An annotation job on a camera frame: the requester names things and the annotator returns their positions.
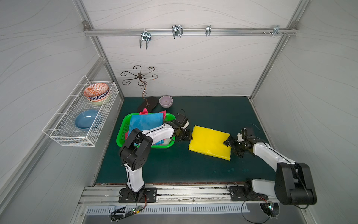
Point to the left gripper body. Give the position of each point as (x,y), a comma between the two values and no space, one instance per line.
(184,134)

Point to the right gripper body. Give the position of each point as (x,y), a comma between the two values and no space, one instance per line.
(235,143)

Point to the yellow raincoat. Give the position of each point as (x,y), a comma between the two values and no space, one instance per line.
(210,142)

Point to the blue raincoat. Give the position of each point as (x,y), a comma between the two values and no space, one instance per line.
(145,123)

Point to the pink bunny raincoat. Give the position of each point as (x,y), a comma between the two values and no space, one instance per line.
(144,111)

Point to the green plastic basket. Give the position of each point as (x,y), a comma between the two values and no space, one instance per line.
(125,127)

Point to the white raincoat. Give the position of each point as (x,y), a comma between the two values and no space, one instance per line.
(166,141)

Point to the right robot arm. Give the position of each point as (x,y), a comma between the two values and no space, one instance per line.
(293,184)

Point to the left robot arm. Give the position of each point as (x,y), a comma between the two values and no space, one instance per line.
(135,151)

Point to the small purple bowl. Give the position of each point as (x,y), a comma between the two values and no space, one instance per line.
(166,101)

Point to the brown metal jewelry stand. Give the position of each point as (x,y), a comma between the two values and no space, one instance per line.
(149,103)

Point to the orange patterned bowl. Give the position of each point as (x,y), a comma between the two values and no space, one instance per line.
(96,92)

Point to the metal hook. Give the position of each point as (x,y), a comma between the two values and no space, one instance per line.
(145,37)
(177,31)
(276,32)
(208,30)

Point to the blue bowl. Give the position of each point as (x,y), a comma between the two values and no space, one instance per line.
(88,120)

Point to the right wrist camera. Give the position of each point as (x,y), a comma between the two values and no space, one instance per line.
(239,137)

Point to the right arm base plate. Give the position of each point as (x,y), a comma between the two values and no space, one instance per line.
(237,193)

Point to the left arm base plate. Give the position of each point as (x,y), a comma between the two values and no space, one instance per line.
(149,195)

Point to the white wire wall basket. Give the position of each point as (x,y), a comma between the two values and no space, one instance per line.
(61,128)

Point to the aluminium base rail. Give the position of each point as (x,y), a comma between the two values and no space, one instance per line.
(109,195)

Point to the aluminium top rail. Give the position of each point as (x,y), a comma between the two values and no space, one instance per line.
(187,32)

